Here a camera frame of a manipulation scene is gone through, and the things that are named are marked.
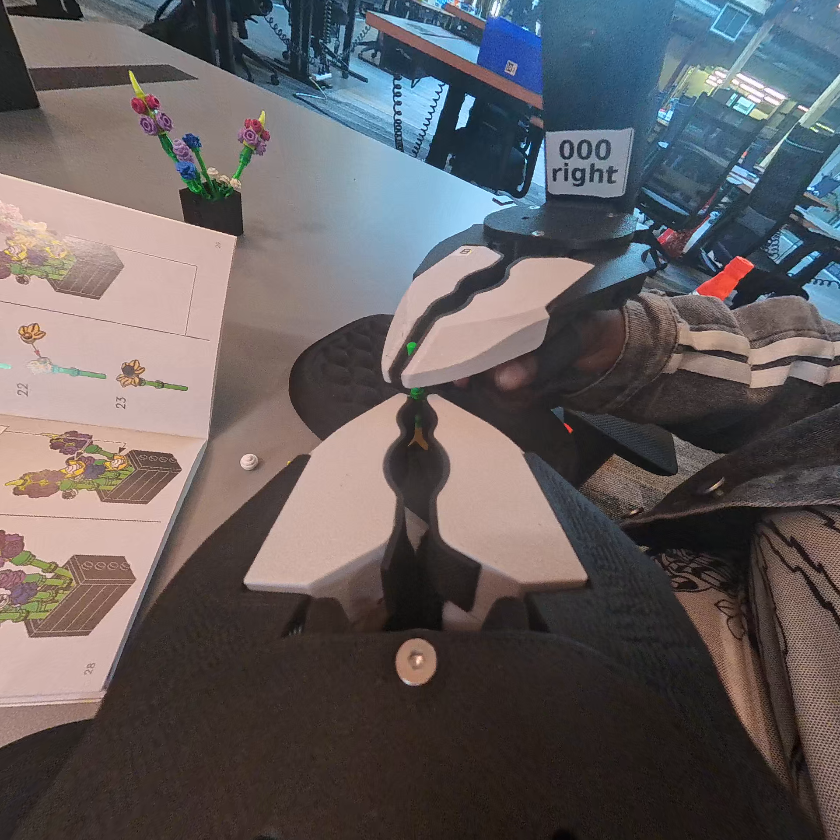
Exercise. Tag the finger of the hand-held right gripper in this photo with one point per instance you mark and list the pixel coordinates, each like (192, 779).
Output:
(426, 289)
(499, 315)

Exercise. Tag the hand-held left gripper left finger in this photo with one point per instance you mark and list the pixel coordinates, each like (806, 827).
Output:
(328, 518)

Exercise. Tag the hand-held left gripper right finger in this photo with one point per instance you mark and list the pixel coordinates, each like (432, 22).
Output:
(505, 518)

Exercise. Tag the toy flower with green stem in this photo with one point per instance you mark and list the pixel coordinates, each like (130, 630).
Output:
(414, 367)

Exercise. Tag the person's right forearm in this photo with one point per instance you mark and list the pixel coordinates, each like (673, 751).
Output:
(722, 367)

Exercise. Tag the grey desk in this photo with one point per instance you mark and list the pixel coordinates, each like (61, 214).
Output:
(315, 216)

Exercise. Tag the black desk mat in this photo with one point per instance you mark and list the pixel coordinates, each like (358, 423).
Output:
(111, 77)

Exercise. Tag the person's right hand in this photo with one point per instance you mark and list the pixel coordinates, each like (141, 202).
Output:
(571, 354)

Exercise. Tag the blue storage bin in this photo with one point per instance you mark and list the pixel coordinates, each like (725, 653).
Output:
(508, 46)

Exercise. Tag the small white round stud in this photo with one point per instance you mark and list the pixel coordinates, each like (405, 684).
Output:
(248, 461)

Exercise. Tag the black quilted pad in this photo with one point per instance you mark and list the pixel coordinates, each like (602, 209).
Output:
(341, 374)

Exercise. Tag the black office chair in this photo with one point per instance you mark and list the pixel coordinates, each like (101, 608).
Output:
(485, 148)

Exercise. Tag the long wooden table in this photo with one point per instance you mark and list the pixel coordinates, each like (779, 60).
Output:
(453, 59)

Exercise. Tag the person's grey denim jacket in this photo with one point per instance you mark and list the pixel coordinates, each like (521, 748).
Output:
(735, 472)

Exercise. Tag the toy flower bouquet black pot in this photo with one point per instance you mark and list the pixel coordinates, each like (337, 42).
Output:
(203, 170)

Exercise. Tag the open instruction booklet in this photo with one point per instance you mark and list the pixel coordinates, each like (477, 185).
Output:
(85, 426)

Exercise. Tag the person's patterned grey shirt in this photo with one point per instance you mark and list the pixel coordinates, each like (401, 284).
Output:
(754, 656)

